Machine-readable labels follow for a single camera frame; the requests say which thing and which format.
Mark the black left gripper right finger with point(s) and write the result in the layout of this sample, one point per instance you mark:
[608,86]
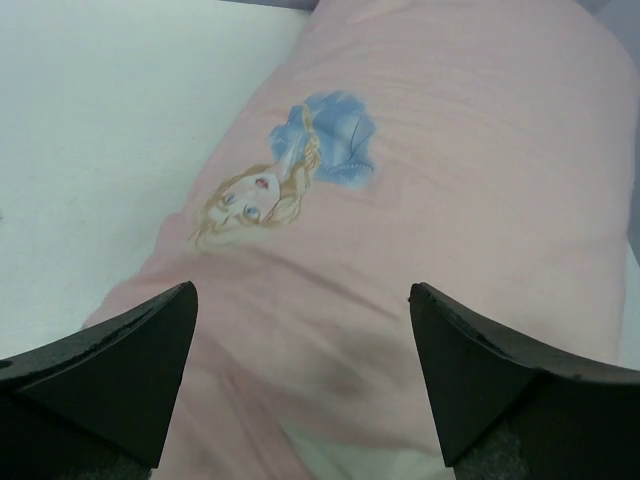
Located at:
[507,406]

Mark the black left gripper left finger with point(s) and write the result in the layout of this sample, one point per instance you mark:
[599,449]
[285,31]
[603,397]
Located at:
[97,404]

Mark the white pillow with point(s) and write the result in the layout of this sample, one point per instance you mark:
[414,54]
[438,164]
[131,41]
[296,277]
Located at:
[333,461]

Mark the purple Elsa print pillowcase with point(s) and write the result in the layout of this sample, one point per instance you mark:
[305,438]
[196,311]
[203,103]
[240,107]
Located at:
[483,147]

